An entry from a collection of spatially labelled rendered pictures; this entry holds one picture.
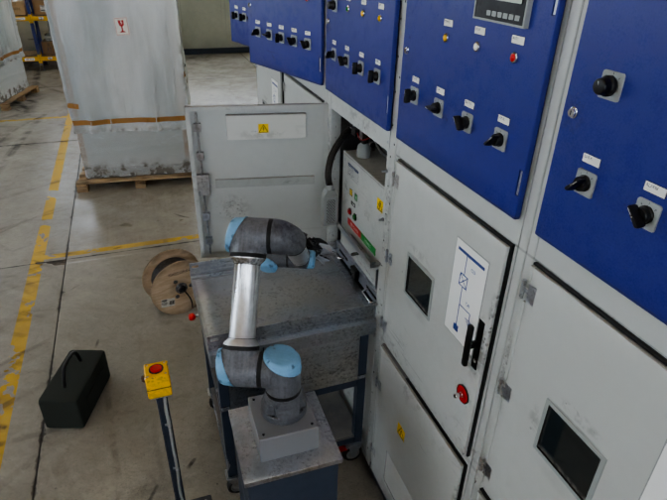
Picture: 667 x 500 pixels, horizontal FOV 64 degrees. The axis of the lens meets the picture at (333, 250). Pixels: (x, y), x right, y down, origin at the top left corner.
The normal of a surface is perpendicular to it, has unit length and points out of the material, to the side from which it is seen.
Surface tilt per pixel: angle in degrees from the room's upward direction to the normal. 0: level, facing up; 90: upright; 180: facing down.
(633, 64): 90
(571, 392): 90
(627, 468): 90
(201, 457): 0
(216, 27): 90
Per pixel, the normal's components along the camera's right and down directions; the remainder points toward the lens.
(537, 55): -0.94, 0.15
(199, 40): 0.34, 0.47
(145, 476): 0.02, -0.87
